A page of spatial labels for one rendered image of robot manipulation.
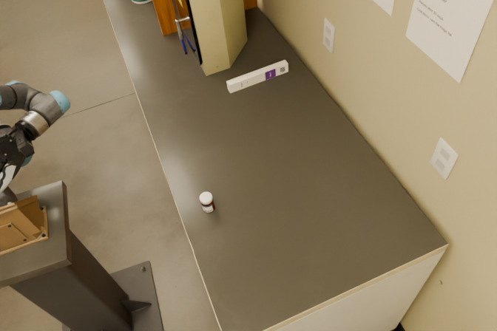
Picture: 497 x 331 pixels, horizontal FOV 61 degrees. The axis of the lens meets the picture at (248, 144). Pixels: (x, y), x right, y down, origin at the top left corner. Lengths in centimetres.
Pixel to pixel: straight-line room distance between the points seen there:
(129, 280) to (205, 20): 142
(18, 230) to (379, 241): 109
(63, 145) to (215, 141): 176
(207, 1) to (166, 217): 136
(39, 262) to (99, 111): 192
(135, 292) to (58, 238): 94
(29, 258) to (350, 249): 99
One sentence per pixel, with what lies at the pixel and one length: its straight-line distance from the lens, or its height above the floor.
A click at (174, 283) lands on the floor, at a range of 235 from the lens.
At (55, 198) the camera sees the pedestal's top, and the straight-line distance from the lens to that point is 161.
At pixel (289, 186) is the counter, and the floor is 94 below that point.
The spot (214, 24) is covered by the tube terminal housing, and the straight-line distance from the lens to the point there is 169.
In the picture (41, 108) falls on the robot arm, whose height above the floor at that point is 126.
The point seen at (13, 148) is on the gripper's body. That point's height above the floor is 124.
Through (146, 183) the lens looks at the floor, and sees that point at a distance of 271.
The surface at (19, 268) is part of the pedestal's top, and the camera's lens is 153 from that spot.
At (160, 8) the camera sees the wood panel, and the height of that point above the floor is 108.
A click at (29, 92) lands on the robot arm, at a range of 149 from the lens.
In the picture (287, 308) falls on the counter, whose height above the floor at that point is 94.
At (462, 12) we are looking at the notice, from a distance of 106.
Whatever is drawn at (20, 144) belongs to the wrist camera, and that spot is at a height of 129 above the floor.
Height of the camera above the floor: 212
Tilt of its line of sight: 51 degrees down
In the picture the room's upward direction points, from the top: 8 degrees counter-clockwise
